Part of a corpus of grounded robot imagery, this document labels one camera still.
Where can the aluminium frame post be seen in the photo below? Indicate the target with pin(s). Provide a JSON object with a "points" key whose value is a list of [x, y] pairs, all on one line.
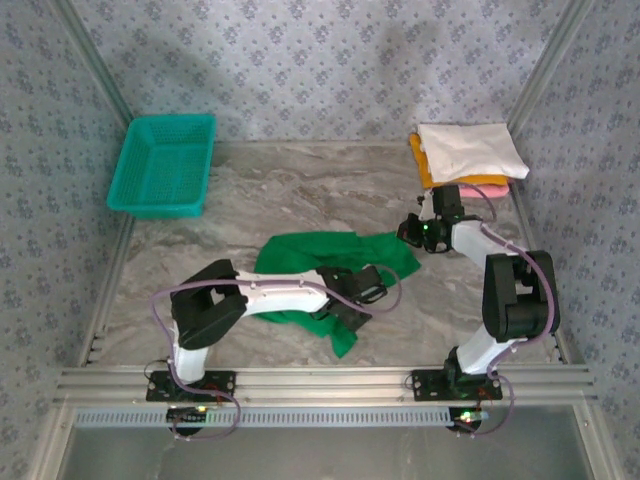
{"points": [[550, 65]]}

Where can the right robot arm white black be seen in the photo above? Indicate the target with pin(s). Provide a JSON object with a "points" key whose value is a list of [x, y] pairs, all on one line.
{"points": [[470, 240]]}

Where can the white folded t-shirt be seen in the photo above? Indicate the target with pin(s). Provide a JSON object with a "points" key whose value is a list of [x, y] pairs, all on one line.
{"points": [[470, 150]]}

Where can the green t-shirt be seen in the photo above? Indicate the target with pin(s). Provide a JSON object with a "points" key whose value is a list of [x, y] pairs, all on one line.
{"points": [[300, 250]]}

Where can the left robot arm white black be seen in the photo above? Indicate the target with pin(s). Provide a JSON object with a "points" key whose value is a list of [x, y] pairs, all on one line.
{"points": [[280, 295]]}

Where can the small circuit board with LED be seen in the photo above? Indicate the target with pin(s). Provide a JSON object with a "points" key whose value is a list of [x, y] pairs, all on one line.
{"points": [[467, 416], [187, 416]]}

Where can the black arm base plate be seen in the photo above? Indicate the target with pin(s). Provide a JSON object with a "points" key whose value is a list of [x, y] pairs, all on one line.
{"points": [[225, 382], [425, 387]]}

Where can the teal plastic basket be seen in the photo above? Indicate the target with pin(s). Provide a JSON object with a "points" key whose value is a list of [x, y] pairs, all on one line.
{"points": [[160, 165]]}

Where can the aluminium mounting rail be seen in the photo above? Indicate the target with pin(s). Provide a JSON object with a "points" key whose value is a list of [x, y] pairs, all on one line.
{"points": [[325, 385]]}

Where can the orange folded t-shirt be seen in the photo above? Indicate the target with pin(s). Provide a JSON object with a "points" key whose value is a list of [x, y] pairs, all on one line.
{"points": [[422, 170]]}

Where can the pink folded t-shirt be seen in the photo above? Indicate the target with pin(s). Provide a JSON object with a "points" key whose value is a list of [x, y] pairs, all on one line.
{"points": [[492, 191]]}

